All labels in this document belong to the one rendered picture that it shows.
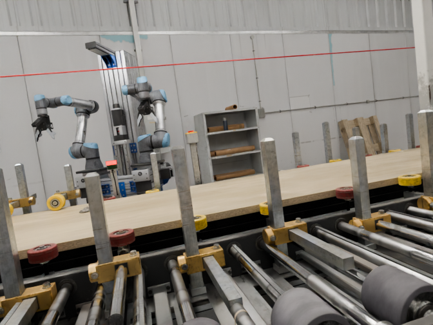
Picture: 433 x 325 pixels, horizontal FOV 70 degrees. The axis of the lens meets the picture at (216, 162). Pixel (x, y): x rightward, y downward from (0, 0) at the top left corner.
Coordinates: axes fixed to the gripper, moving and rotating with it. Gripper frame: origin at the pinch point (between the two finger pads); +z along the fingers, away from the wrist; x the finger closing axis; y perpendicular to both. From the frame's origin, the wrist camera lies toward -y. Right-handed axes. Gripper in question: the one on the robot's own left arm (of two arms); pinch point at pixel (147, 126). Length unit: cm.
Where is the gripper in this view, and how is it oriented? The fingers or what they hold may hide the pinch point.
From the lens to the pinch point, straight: 230.6
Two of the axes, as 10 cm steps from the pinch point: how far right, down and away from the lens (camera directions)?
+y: 1.5, -1.0, 9.8
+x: -9.8, 1.2, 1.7
